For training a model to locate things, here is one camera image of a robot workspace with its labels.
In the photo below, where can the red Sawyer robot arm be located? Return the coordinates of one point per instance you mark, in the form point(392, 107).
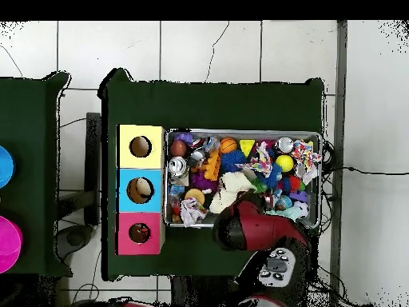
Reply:
point(262, 230)

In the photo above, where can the globe print ball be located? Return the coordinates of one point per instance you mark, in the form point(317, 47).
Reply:
point(284, 202)

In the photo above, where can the dark green tablecloth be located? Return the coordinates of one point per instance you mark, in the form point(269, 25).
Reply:
point(207, 105)
point(28, 112)

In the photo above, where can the orange plastic block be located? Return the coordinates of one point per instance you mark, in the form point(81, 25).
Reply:
point(213, 166)

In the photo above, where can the clear mesh bin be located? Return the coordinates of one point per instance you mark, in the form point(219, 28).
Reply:
point(271, 133)

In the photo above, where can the silver drink can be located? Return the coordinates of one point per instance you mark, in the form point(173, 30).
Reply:
point(177, 167)

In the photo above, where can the brown football toy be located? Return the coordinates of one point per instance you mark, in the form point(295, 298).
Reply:
point(178, 148)

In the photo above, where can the purple spiky toy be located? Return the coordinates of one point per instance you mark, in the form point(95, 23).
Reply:
point(201, 182)

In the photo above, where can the blue spiky ball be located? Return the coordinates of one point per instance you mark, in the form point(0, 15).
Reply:
point(231, 160)

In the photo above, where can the magenta bowl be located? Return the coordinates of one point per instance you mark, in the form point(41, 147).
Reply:
point(9, 243)

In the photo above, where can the blue bowl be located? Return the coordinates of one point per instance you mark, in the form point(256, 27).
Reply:
point(5, 166)

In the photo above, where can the wooden box with three holes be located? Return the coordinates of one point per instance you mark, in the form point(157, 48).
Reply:
point(150, 156)

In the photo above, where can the blue fuzzy ball with eyes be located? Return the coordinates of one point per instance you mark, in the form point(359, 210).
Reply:
point(273, 179)

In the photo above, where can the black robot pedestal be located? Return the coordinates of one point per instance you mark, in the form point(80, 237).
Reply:
point(198, 294)

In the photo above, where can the mint knitted cloth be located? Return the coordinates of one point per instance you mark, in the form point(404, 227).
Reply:
point(287, 213)

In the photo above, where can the orange basketball toy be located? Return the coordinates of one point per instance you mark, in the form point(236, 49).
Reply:
point(228, 145)

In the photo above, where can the cream muslin cloth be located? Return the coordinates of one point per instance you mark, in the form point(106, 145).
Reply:
point(230, 188)

